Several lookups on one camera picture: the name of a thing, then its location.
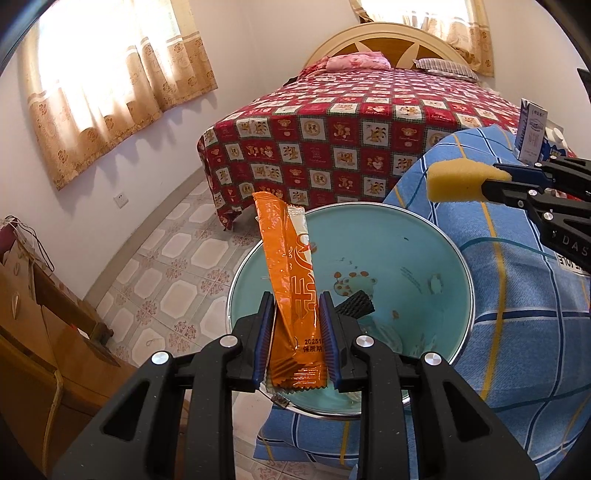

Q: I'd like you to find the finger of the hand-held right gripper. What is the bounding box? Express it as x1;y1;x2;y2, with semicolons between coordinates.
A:
493;156;591;191
481;179;591;222

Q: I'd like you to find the orange snack wrapper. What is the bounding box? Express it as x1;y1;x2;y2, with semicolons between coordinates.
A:
252;191;334;392

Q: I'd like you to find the cream wooden headboard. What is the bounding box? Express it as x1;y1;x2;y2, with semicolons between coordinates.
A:
302;21;481;77

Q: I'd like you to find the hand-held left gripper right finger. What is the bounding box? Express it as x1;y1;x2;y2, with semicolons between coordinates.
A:
318;291;541;480

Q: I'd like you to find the brown paper bag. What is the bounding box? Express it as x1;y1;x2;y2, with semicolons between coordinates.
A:
0;215;56;324

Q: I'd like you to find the yellow sponge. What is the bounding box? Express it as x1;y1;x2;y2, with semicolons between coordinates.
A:
427;161;513;204

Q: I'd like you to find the pink pillow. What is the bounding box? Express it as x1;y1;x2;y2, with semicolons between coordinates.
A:
323;51;391;71

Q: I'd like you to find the striped pillow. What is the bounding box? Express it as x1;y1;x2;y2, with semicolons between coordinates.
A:
412;58;481;84

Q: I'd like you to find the narrow beige patterned curtain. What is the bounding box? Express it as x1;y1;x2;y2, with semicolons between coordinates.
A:
348;0;495;78

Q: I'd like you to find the blue milk carton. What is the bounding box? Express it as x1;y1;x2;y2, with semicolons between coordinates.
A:
540;127;568;162

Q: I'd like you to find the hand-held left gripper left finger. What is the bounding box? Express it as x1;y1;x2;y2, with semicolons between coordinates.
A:
51;291;278;480

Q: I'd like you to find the tall white carton box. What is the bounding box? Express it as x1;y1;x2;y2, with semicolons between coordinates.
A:
513;98;549;166

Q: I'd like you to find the wide beige patterned curtain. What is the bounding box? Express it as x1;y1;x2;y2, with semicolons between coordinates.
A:
25;0;219;191

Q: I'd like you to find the black ribbed foam piece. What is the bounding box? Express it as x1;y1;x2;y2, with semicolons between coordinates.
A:
333;288;375;319

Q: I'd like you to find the brown wooden cabinet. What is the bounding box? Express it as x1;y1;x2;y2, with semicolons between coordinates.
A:
0;258;139;467

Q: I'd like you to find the bed with red quilt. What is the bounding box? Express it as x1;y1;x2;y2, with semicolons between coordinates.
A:
197;67;578;232

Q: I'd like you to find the light blue trash bin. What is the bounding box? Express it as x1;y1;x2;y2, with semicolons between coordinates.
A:
225;202;476;420

